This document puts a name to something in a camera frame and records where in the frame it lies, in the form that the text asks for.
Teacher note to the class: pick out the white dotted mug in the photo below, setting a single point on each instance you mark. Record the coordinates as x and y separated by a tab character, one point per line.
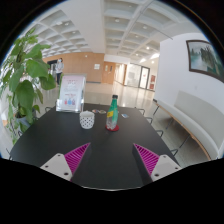
87	120

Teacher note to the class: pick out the framed landscape painting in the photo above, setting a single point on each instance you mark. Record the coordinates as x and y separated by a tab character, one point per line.
205	58

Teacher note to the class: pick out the long white bench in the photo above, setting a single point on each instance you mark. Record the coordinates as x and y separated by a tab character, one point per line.
200	120

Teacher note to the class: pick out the green leafy potted plant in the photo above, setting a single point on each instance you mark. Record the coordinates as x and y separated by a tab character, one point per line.
25	86

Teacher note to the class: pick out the clear acrylic sign stand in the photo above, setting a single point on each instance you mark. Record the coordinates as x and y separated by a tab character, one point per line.
71	93

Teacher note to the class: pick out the small blue rectangular sticker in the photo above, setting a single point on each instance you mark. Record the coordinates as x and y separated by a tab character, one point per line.
125	115

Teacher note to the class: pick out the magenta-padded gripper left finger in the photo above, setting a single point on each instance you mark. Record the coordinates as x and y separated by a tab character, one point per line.
65	164

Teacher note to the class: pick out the round colourful sticker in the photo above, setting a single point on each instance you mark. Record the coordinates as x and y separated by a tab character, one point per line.
95	111
102	112

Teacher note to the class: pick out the black metal chairs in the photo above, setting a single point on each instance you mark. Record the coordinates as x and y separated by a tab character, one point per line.
149	117

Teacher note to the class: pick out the green plastic drink bottle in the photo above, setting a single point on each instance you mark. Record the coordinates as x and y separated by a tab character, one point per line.
112	113

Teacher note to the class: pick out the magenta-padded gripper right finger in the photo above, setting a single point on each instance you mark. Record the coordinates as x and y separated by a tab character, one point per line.
156	166

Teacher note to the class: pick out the person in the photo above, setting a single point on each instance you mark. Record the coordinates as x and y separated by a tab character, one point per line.
59	68

